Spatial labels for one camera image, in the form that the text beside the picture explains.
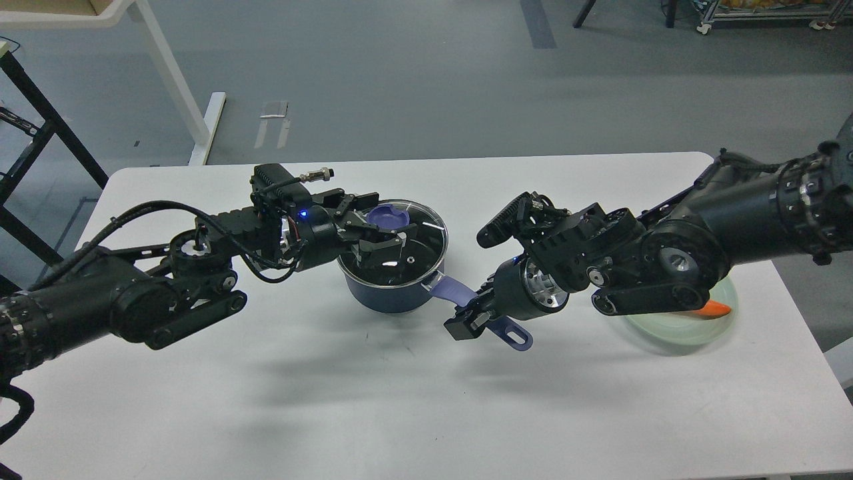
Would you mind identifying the orange toy carrot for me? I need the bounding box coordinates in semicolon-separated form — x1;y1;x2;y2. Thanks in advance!
690;300;733;318

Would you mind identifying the blue saucepan purple handle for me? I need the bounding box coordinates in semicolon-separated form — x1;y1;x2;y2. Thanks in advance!
336;200;534;352

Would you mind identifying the pale green glass plate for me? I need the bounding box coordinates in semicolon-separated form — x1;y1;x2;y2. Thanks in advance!
622;277;738;347

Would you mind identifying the black metal stand frame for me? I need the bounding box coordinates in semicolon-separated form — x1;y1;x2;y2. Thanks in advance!
1;41;109;265

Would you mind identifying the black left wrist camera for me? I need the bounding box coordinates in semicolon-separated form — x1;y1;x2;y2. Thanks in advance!
250;163;335;215

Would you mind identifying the metal wheeled cart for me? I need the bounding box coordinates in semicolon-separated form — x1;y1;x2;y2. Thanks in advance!
691;1;851;35

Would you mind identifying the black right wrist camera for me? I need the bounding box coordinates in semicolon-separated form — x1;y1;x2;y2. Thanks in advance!
476;191;572;249

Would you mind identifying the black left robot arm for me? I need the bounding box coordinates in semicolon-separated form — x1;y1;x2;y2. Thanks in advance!
2;185;419;441

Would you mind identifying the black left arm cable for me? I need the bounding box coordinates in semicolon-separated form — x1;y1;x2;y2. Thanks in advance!
50;200;301;284

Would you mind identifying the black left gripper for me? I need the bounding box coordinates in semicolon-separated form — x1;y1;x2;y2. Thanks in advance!
286;188;418;271

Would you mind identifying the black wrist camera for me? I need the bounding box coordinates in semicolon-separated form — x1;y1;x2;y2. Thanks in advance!
476;191;572;249
250;163;335;215

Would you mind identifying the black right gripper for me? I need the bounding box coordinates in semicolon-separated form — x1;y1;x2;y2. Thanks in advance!
444;257;569;341

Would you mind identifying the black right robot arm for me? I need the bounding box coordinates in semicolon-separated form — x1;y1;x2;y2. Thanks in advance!
444;119;851;351

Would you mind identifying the white table frame leg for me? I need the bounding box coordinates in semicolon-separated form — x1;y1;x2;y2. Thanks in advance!
1;1;227;166

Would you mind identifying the glass lid purple knob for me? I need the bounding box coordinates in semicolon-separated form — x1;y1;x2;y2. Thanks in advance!
339;200;448;286

